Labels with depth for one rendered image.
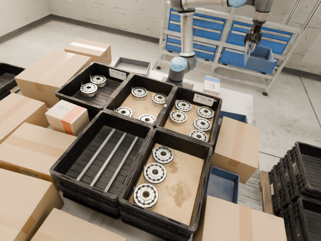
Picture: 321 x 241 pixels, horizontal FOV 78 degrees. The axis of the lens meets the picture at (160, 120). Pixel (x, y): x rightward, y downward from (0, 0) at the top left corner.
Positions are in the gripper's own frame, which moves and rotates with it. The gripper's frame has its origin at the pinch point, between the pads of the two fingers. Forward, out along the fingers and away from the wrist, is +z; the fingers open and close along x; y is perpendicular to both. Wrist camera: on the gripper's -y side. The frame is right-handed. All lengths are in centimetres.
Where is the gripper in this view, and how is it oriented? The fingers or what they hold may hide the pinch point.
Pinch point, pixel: (248, 51)
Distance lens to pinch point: 146.2
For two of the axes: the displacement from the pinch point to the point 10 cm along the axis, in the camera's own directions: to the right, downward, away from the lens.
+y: -3.0, 6.6, -6.9
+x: 9.5, 2.2, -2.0
